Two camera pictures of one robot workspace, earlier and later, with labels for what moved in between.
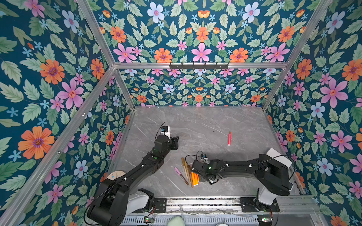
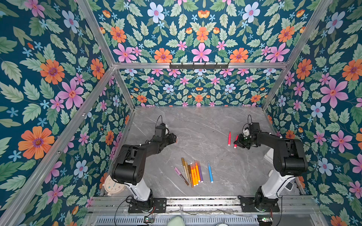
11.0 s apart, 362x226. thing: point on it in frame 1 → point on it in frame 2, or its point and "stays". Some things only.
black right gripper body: [202, 178] → [245, 141]
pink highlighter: [229, 138] stays
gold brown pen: [185, 167] stays
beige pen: [187, 171] stays
